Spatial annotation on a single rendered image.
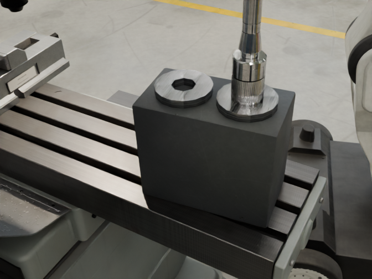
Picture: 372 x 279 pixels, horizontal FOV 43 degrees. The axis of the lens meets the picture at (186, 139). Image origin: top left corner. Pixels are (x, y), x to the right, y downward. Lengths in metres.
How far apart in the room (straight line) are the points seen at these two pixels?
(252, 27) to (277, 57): 2.55
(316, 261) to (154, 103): 0.64
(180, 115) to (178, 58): 2.48
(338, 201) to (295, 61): 1.89
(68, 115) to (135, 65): 2.08
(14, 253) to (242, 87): 0.52
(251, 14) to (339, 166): 0.92
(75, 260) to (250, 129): 0.54
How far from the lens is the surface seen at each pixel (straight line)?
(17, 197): 0.97
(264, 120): 0.66
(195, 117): 0.66
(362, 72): 1.06
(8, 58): 1.08
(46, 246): 0.95
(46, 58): 1.17
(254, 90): 0.65
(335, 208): 1.34
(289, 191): 0.83
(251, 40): 0.63
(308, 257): 1.18
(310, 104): 2.73
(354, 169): 1.47
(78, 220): 0.95
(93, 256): 1.08
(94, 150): 0.92
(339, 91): 2.89
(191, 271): 1.62
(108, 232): 1.10
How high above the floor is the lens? 1.52
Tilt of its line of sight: 39 degrees down
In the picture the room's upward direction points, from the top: 2 degrees counter-clockwise
